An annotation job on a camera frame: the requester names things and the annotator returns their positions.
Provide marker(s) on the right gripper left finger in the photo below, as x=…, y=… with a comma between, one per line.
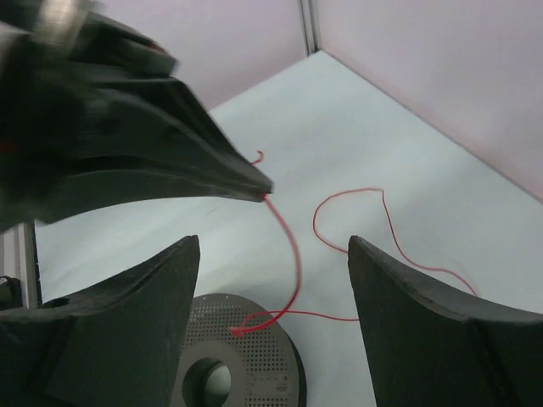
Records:
x=116, y=343

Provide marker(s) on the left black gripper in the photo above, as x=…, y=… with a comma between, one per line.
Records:
x=78, y=92

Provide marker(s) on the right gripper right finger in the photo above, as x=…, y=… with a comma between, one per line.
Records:
x=430, y=344

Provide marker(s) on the black cable spool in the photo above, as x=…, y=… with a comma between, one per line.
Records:
x=217, y=368

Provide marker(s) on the left aluminium frame post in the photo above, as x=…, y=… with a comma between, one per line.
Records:
x=310, y=25

